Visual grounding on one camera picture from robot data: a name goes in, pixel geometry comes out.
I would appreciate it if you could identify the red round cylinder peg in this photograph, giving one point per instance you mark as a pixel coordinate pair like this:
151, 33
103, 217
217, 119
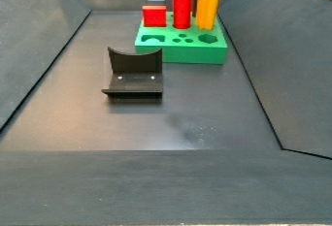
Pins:
180, 13

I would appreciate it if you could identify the green peg board base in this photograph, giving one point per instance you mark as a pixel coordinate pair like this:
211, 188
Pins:
183, 45

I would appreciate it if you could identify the black curved cradle stand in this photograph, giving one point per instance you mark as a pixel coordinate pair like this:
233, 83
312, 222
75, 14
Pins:
135, 73

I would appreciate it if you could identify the red rectangular block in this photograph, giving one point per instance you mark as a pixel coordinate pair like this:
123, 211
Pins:
154, 16

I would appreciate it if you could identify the yellow star prism block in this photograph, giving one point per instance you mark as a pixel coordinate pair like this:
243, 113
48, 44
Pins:
206, 16

